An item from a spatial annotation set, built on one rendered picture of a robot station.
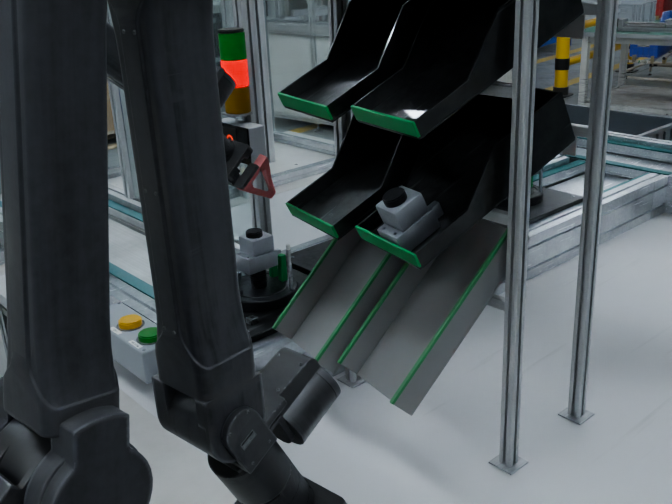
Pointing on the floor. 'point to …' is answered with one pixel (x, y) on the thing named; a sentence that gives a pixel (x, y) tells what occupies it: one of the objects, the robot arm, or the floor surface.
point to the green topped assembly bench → (628, 99)
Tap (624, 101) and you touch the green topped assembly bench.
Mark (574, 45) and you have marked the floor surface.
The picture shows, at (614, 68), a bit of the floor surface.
